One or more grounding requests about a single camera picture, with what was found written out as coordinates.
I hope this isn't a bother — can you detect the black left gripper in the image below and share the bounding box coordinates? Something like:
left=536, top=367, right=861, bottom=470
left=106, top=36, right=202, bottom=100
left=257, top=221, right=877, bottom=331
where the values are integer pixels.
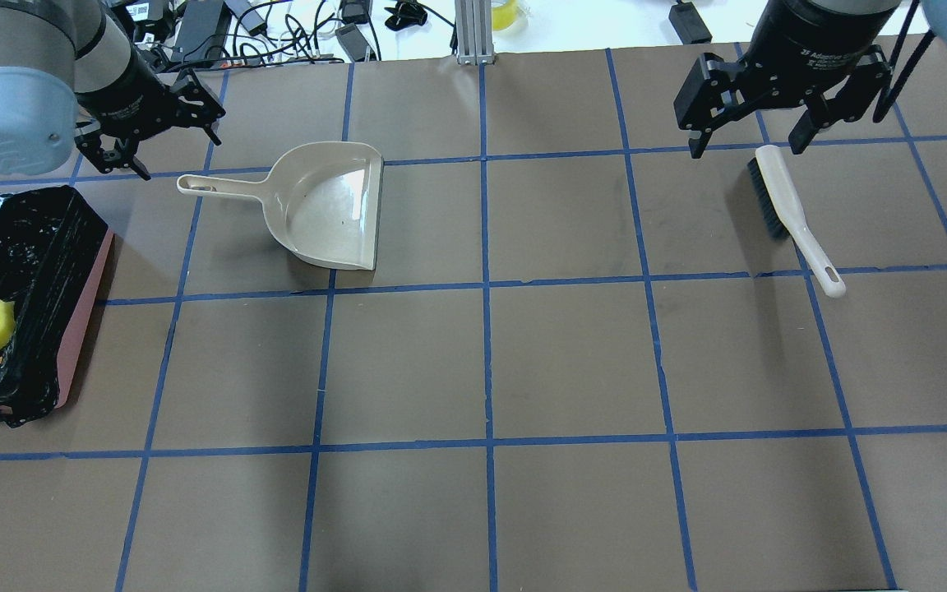
left=75, top=65, right=225, bottom=181

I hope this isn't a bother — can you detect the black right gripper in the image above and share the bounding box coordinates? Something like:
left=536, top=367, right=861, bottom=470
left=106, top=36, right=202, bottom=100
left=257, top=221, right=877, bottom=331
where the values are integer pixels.
left=673, top=1, right=894, bottom=159

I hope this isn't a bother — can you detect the white hand brush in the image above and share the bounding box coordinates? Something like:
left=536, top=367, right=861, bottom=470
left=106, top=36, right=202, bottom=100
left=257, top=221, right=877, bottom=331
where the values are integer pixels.
left=746, top=145, right=847, bottom=298

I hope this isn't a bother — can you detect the beige plastic dustpan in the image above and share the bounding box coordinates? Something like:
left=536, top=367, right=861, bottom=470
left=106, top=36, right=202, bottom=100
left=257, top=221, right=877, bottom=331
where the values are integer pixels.
left=176, top=140, right=385, bottom=272

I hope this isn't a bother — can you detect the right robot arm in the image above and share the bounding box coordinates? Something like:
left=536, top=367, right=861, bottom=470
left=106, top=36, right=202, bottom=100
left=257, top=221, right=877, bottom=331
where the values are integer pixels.
left=673, top=1, right=947, bottom=158

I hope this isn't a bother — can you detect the pink bin with black bag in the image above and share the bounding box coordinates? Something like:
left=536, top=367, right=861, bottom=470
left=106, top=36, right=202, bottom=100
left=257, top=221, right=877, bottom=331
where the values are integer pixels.
left=0, top=185, right=108, bottom=428

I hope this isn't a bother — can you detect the black power adapter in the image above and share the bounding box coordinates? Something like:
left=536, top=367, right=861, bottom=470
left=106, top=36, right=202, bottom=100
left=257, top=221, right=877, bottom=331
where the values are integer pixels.
left=668, top=1, right=713, bottom=45

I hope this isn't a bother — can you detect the yellow tape roll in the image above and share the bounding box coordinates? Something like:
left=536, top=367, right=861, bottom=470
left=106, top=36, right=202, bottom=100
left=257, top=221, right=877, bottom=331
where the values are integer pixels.
left=490, top=0, right=525, bottom=31

